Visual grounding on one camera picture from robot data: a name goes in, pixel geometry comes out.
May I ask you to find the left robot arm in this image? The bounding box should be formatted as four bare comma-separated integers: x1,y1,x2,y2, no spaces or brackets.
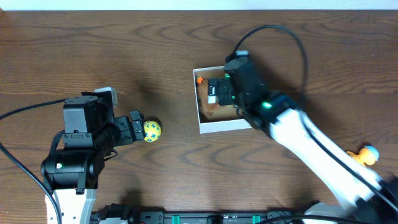
41,91,145,223

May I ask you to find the black cable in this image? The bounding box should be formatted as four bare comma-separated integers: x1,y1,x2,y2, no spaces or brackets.
0,98,71,224
228,24,309,103

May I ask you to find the orange toy duck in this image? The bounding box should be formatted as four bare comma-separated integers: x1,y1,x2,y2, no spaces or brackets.
346,145,379,166

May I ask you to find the left black cable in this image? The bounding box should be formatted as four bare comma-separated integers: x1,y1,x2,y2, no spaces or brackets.
0,98,71,224

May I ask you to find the white cardboard box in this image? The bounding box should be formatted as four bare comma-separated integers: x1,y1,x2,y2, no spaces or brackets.
193,66,252,134

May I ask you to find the yellow ball with blue letters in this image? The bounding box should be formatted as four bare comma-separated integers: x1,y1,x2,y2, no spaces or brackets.
144,121,162,142

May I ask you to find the right black cable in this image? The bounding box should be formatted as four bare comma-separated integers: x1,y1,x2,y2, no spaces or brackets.
228,24,309,103

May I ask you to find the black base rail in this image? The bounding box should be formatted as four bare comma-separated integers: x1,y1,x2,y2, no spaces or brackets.
89,203,314,224

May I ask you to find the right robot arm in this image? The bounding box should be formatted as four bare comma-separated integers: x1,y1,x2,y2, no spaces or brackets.
207,56,397,223

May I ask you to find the brown plush toy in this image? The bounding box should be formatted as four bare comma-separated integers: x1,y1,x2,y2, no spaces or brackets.
195,76,240,121

